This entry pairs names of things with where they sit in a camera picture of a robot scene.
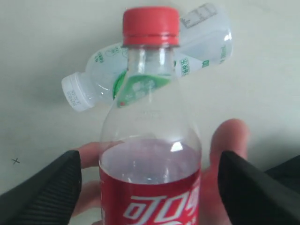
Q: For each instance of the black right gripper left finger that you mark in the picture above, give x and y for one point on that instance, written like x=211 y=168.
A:
x=47 y=198

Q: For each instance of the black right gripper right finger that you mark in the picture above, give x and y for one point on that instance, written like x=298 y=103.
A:
x=251 y=197

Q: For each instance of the clear cola bottle red label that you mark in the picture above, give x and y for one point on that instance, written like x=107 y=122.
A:
x=151 y=172

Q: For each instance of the black sleeved forearm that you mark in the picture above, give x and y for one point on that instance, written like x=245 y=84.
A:
x=287 y=173

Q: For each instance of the clear bottle green white label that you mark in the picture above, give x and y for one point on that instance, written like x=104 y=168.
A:
x=205 y=40

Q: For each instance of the person's bare hand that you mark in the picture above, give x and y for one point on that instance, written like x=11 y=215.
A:
x=232 y=134

